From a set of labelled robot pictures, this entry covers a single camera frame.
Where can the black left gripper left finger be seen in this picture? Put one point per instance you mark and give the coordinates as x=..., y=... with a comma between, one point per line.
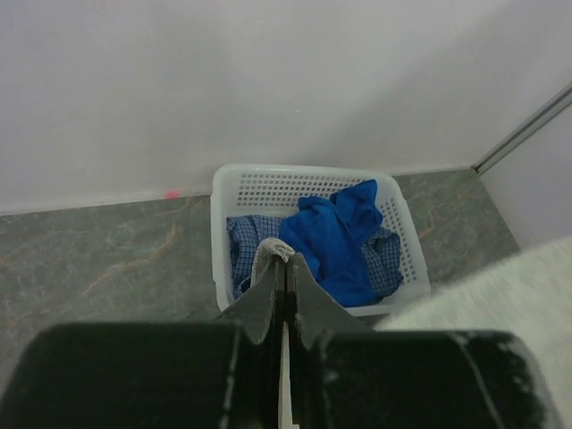
x=222, y=373

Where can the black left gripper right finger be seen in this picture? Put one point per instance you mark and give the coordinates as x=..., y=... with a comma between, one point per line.
x=345, y=374

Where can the grey cloth napkin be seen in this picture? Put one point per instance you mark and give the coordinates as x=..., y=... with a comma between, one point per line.
x=528, y=295

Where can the blue towel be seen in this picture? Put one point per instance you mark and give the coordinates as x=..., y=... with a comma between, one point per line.
x=330, y=233

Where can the white perforated plastic basket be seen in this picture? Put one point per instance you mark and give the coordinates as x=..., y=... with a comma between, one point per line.
x=274, y=190

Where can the aluminium corner frame post right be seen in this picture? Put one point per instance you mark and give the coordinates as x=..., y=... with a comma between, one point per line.
x=552, y=108

